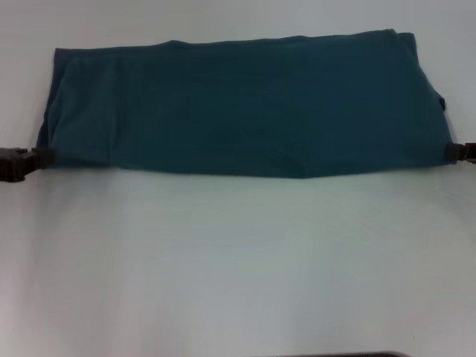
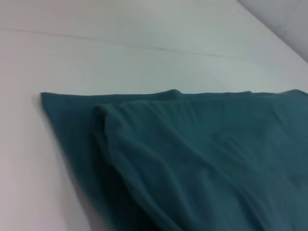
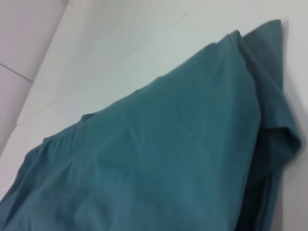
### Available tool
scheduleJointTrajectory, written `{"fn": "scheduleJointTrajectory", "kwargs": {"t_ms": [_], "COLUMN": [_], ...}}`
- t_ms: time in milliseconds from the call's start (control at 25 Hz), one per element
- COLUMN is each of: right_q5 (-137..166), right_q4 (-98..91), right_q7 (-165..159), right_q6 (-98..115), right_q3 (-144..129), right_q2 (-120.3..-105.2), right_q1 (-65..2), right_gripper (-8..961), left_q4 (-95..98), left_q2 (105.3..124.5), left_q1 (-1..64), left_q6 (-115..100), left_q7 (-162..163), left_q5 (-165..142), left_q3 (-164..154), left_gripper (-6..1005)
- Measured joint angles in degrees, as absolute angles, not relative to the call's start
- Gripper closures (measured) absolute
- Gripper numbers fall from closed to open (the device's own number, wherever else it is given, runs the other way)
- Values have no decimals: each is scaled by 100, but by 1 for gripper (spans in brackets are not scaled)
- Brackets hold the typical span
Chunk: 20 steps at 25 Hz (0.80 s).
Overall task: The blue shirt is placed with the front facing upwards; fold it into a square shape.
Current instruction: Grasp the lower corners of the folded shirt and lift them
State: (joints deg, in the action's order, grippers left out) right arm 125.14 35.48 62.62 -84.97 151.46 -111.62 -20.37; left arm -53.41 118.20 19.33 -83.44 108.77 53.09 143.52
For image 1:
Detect teal FREE print T-shirt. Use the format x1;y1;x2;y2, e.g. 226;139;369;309
36;28;448;181

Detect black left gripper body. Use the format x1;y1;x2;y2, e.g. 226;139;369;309
0;147;34;184

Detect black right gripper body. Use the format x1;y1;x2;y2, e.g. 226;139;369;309
460;141;476;166

